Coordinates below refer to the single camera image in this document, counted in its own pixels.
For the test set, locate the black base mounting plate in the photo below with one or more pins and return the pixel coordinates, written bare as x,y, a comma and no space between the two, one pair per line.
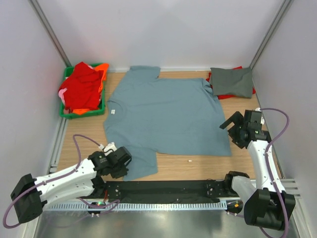
169,192

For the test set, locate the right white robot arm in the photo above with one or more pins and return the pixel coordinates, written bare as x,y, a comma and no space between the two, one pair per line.
266,204

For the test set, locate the red t shirt in bin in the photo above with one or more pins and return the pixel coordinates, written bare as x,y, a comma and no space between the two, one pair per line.
69,83

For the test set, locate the pink t shirt in bin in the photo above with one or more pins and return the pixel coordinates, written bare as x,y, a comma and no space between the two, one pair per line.
61,95

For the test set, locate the folded grey t shirt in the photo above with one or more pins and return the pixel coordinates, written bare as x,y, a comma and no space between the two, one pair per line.
232,81

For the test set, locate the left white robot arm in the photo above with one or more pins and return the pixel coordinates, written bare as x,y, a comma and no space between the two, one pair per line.
31,196

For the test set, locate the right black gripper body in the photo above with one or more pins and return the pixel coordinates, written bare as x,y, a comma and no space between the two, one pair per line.
236,133

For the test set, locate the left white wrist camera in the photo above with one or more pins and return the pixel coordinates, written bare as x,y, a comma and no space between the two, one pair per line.
110,148

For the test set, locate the white slotted cable duct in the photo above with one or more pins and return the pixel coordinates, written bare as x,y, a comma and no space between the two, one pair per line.
80,206

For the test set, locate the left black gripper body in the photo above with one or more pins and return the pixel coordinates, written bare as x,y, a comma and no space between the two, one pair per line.
119,170

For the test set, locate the folded red t shirt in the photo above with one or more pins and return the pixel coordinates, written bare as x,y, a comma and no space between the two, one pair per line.
223,96

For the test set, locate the blue-grey t shirt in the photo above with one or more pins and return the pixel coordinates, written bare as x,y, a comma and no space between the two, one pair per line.
148,114

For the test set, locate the green plastic bin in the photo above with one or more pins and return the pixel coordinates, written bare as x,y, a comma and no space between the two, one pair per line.
62,111

